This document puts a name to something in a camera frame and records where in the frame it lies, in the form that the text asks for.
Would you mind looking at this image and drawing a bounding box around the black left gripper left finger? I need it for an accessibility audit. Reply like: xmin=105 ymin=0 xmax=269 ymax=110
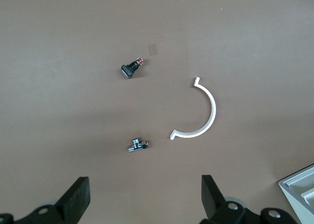
xmin=17 ymin=176 xmax=91 ymax=224

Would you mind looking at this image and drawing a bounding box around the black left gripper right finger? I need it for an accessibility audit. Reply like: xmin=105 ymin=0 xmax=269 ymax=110
xmin=201 ymin=174 xmax=249 ymax=224

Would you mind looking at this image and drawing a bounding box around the white drawer cabinet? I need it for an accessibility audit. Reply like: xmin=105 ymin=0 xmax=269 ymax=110
xmin=278 ymin=163 xmax=314 ymax=224

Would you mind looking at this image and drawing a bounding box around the chrome valve fitting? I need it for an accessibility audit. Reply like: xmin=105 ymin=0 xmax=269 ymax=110
xmin=127 ymin=138 xmax=150 ymax=153

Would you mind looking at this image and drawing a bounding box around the white half-ring clamp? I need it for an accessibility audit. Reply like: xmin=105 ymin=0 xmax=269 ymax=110
xmin=169 ymin=76 xmax=217 ymax=141

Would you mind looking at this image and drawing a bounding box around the black square switch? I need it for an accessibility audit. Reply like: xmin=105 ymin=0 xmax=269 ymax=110
xmin=121 ymin=58 xmax=144 ymax=79

